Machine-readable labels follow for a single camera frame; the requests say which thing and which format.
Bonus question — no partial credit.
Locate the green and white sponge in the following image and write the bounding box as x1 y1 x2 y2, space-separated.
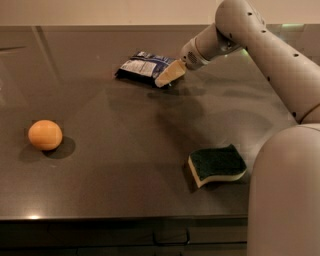
188 144 247 188

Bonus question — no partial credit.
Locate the blue chip bag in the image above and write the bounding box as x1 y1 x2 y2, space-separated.
115 51 176 87

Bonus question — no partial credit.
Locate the orange ball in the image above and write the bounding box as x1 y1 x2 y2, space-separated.
28 120 63 151

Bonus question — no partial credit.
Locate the black drawer handle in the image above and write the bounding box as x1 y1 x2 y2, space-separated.
152 229 190 246

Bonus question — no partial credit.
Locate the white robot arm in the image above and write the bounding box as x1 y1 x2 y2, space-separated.
169 0 320 256

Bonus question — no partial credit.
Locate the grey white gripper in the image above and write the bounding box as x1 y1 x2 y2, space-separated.
155 38 209 88

